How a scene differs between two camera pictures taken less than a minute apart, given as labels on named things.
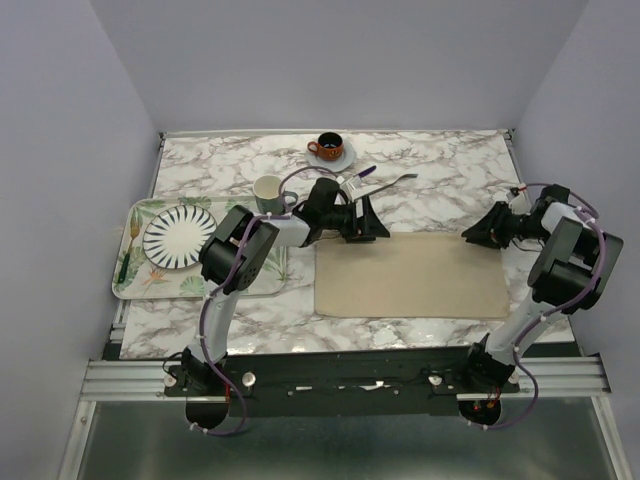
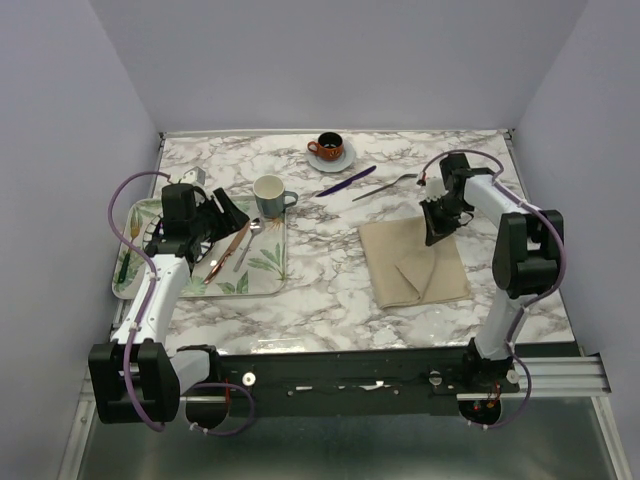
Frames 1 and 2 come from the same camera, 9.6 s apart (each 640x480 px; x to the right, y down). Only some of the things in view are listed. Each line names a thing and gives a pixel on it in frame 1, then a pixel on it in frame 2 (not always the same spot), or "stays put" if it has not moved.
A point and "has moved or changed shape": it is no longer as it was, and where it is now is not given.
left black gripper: [364, 228] -> [230, 221]
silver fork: [410, 175] stays put
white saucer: [339, 164] stays put
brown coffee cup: [329, 147] stays put
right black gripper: [490, 225] -> [436, 230]
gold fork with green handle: [134, 232] stays put
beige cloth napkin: [408, 275] has moved or changed shape
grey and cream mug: [266, 193] stays put
